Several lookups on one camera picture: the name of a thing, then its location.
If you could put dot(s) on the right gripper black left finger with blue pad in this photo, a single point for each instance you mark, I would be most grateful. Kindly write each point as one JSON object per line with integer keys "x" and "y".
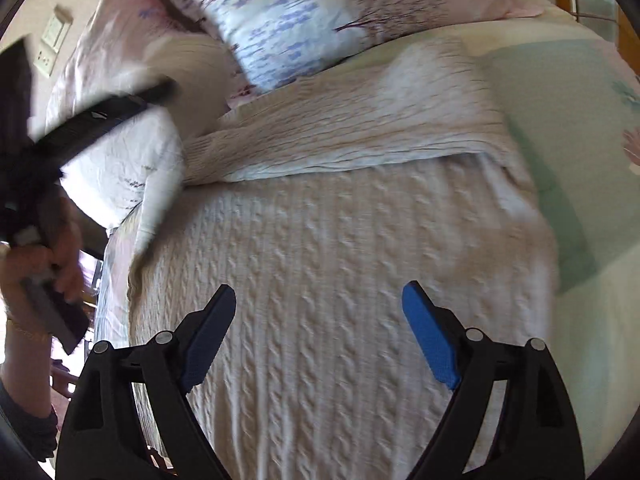
{"x": 102, "y": 437}

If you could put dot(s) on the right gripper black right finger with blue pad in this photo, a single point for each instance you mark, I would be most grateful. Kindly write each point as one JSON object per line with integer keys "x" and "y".
{"x": 536, "y": 435}

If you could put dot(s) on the cream cable-knit sweater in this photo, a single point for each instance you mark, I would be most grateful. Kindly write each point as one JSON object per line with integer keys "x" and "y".
{"x": 317, "y": 203}

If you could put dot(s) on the person's left forearm dark sleeve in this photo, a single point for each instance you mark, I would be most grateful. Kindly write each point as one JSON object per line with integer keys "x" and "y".
{"x": 26, "y": 390}

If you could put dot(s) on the person's left hand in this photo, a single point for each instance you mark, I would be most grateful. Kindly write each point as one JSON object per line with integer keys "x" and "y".
{"x": 24, "y": 262}

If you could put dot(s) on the pale green bed sheet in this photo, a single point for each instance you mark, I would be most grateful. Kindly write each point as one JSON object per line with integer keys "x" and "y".
{"x": 571, "y": 102}

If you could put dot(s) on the wooden headboard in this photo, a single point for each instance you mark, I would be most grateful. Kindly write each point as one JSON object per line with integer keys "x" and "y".
{"x": 608, "y": 20}

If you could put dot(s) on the white wall socket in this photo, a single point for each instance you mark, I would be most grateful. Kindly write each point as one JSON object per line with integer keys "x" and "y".
{"x": 44, "y": 60}

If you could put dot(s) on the white wall switch panel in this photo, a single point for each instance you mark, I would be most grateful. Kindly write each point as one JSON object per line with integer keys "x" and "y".
{"x": 56, "y": 29}

